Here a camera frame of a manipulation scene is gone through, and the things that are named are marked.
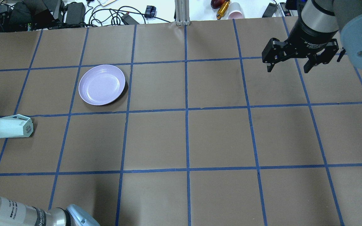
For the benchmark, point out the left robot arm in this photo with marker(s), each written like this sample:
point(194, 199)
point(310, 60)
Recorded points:
point(14, 213)

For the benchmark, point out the small blue black device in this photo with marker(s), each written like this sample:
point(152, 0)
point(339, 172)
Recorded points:
point(150, 12)

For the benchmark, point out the light teal faceted cup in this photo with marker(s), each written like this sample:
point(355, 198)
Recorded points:
point(16, 126)

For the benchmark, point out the pink paper cup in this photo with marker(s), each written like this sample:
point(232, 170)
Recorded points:
point(235, 11)

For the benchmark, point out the red glossy object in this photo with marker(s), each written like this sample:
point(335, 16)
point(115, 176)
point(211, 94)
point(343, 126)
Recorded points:
point(216, 4)

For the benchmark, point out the lavender plate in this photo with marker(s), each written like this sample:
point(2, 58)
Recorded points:
point(101, 85)

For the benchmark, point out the aluminium frame post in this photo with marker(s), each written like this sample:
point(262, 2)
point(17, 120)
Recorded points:
point(182, 13)

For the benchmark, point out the black electronics pile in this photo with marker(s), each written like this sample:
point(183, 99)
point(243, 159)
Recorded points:
point(28, 15)

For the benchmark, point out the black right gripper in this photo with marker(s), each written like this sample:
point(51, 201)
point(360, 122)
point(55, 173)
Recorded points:
point(310, 38)

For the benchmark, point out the black power brick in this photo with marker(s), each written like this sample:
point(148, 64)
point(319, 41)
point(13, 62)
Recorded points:
point(270, 10)

